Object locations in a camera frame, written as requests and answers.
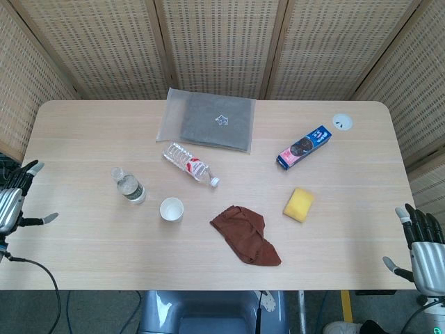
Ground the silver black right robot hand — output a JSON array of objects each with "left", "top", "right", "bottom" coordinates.
[{"left": 382, "top": 203, "right": 445, "bottom": 297}]

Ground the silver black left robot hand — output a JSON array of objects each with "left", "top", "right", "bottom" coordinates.
[{"left": 0, "top": 159, "right": 59, "bottom": 241}]

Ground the green label water bottle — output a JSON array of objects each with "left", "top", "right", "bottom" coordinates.
[{"left": 111, "top": 166, "right": 147, "bottom": 205}]

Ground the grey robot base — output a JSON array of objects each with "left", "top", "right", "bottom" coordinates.
[{"left": 138, "top": 290, "right": 289, "bottom": 334}]

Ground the white paper cup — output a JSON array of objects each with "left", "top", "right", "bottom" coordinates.
[{"left": 159, "top": 197, "right": 185, "bottom": 223}]

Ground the red label water bottle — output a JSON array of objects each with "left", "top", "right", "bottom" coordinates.
[{"left": 161, "top": 142, "right": 220, "bottom": 189}]

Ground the white shoe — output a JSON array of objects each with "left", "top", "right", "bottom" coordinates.
[{"left": 323, "top": 321, "right": 362, "bottom": 334}]

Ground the metal table leg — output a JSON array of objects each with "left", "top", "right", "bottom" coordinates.
[{"left": 296, "top": 290, "right": 307, "bottom": 334}]

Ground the yellow sponge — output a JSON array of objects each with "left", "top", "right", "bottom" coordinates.
[{"left": 282, "top": 187, "right": 316, "bottom": 223}]

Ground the blue cookie box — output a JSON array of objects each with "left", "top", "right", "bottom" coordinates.
[{"left": 276, "top": 125, "right": 333, "bottom": 171}]

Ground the brown cloth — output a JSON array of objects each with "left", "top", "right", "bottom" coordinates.
[{"left": 209, "top": 205, "right": 282, "bottom": 267}]

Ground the woven folding screen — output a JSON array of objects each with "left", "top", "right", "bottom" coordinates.
[{"left": 0, "top": 0, "right": 445, "bottom": 218}]

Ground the black cable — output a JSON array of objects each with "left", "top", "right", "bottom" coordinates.
[{"left": 6, "top": 255, "right": 63, "bottom": 334}]

